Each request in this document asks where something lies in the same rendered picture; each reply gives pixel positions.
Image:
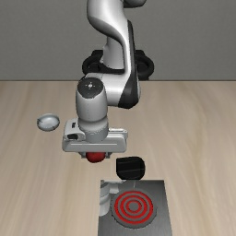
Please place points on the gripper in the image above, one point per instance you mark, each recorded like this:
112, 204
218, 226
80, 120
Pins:
92, 144

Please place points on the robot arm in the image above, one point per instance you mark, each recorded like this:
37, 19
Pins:
104, 76

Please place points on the red tomato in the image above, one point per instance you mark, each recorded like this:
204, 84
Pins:
94, 157

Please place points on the white bowl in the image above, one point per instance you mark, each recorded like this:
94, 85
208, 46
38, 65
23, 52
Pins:
48, 122

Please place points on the grey stove plate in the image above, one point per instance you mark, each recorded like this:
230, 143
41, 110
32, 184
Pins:
134, 209

